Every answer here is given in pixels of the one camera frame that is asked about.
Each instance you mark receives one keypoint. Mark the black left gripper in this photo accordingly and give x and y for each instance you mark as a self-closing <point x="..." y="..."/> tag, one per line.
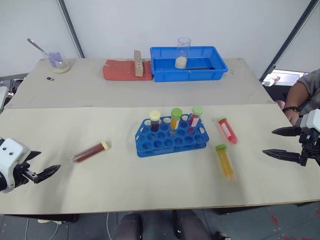
<point x="23" y="173"/>

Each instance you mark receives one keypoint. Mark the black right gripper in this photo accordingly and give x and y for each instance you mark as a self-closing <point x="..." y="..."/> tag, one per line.
<point x="311" y="147"/>

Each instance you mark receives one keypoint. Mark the person's bare forearm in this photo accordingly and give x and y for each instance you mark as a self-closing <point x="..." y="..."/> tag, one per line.
<point x="296" y="96"/>

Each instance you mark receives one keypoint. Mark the dark red tube, cream cap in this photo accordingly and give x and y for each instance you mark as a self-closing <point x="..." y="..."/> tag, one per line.
<point x="91" y="151"/>

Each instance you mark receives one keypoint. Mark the red tube, green cap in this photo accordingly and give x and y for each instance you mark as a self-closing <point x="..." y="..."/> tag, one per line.
<point x="227" y="130"/>
<point x="195" y="116"/>

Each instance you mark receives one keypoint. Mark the orange tube, green cap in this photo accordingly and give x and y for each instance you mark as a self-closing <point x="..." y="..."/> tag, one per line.
<point x="175" y="117"/>
<point x="225" y="161"/>

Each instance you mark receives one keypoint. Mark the blue test tube rack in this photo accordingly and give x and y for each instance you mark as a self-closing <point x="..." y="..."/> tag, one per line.
<point x="172" y="142"/>

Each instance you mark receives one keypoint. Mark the dark red tube, yellow cap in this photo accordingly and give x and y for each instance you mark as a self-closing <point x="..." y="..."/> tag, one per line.
<point x="154" y="120"/>

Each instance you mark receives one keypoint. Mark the person's hand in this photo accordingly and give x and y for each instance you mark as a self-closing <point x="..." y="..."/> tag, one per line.
<point x="293" y="117"/>

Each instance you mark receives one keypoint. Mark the grey shirt sleeve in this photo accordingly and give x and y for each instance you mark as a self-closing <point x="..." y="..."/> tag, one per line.
<point x="312" y="80"/>

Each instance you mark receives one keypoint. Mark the small black clip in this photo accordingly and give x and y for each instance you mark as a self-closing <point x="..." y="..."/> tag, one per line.
<point x="50" y="78"/>

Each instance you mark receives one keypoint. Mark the purple plastic scoop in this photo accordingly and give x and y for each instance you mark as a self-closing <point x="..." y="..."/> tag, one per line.
<point x="55" y="58"/>

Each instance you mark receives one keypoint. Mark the metal spoon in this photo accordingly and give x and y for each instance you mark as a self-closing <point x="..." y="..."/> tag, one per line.
<point x="35" y="44"/>

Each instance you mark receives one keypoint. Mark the red folded cloth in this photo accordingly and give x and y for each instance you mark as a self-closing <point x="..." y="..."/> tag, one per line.
<point x="118" y="71"/>

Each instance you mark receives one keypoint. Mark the tall clear glass beaker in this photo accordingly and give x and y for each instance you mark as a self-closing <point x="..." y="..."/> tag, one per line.
<point x="181" y="62"/>

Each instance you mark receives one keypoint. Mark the wooden block with holes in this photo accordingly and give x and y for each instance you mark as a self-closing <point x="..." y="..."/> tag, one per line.
<point x="138" y="66"/>

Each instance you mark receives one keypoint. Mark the blue plastic bin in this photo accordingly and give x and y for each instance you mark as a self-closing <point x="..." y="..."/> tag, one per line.
<point x="160" y="72"/>

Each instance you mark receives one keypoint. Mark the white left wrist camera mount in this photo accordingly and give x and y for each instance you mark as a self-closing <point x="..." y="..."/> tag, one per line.
<point x="11" y="156"/>

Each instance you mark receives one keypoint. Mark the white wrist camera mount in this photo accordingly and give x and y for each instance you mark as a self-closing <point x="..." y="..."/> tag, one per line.
<point x="11" y="156"/>
<point x="311" y="121"/>

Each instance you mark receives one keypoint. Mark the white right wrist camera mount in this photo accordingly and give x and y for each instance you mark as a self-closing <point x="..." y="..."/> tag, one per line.
<point x="311" y="121"/>

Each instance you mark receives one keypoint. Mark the grey metal frame pole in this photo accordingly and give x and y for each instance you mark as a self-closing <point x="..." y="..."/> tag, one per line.
<point x="72" y="27"/>
<point x="292" y="35"/>

